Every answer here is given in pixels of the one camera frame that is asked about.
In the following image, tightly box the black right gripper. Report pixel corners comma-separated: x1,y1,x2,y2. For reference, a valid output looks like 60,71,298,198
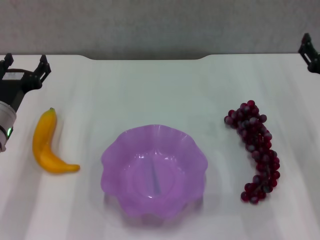
297,32,320,75

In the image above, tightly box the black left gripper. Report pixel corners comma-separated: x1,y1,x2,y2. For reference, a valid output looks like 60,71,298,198
0,52,52,113

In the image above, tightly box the yellow banana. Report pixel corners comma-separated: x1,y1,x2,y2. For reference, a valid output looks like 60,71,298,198
32,107,81,174

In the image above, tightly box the dark red grape bunch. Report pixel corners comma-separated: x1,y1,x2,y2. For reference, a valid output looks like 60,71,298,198
223,99,281,205

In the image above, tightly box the purple wavy-edged plastic plate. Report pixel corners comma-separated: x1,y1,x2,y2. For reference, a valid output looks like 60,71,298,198
100,123,209,228

